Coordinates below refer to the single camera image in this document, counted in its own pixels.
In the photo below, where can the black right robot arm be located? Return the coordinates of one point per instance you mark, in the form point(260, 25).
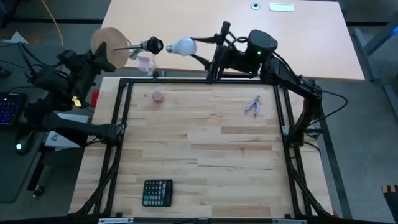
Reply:
point(292, 81)

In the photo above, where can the white desk plate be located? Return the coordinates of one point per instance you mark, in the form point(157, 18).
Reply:
point(281, 7)

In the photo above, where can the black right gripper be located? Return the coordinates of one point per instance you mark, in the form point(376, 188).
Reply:
point(231, 60)

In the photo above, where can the red clamp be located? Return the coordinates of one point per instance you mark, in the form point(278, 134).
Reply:
point(95, 98)

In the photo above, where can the black backlit keyboard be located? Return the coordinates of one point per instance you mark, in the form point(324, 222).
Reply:
point(11, 109)

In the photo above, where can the grey side desk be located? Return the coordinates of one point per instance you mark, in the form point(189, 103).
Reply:
point(18, 174)

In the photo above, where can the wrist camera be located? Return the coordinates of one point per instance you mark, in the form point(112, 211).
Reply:
point(225, 31)
point(68, 57)

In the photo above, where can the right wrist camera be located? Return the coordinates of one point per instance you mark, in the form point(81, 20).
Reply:
point(225, 31)

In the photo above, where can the white printed paper sheet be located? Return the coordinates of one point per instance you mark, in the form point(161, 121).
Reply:
point(59, 141)

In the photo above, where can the white lightbulb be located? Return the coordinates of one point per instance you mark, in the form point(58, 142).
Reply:
point(185, 46)

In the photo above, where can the orange black striped tape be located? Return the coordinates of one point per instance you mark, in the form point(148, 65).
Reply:
point(390, 190)

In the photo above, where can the beige desk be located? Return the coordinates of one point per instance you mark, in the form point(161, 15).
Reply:
point(280, 46)

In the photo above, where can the small black desk device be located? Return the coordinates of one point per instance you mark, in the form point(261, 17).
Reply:
point(4, 72)

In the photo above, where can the pink knitted ball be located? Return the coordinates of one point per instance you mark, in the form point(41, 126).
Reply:
point(158, 97)

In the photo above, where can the silver black connector box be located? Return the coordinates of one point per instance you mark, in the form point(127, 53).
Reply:
point(314, 130)

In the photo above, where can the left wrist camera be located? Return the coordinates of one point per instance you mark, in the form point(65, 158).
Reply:
point(68, 57)

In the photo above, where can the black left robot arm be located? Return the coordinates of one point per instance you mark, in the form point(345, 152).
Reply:
point(77, 127)

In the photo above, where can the silver desk grommet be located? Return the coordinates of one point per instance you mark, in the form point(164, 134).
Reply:
point(255, 6)

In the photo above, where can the black aluminium table frame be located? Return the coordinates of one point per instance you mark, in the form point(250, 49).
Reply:
point(124, 83)

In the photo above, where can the silver metal end plate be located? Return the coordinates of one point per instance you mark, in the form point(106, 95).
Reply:
point(289, 221)
point(115, 221)

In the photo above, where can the wooden base lamp black socket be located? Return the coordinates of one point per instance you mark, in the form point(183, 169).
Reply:
point(115, 37)

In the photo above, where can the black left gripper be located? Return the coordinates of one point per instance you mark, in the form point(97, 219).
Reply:
point(82, 74)

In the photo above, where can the black calculator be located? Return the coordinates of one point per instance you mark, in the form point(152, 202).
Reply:
point(157, 193)

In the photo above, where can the silver mounting bracket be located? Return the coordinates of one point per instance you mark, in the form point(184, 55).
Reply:
point(120, 129)
point(286, 130)

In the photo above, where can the grey metal desk frame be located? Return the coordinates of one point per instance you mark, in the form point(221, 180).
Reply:
point(360, 43)

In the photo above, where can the small black knob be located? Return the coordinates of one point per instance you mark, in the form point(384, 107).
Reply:
point(38, 191)

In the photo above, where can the white floor paper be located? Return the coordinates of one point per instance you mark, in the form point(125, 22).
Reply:
point(17, 39)

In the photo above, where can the black computer mouse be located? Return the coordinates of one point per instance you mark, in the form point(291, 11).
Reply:
point(22, 144)

